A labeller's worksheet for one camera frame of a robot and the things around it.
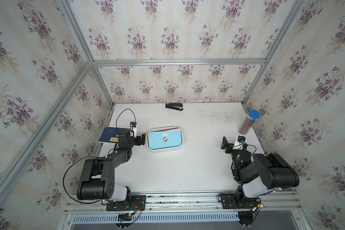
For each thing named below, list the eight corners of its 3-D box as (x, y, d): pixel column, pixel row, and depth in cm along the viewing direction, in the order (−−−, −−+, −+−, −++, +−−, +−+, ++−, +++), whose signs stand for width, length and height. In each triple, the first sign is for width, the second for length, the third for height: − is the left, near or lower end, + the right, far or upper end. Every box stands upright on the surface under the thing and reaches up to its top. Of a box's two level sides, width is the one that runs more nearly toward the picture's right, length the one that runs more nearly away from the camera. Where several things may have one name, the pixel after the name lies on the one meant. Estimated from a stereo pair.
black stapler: (165, 110, 117) (165, 107, 114) (165, 105, 120) (165, 102, 117) (182, 110, 117) (183, 107, 114) (182, 105, 120) (182, 102, 118)
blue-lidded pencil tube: (239, 134, 102) (250, 117, 87) (236, 127, 106) (247, 109, 91) (248, 134, 102) (261, 117, 87) (245, 127, 106) (258, 109, 91)
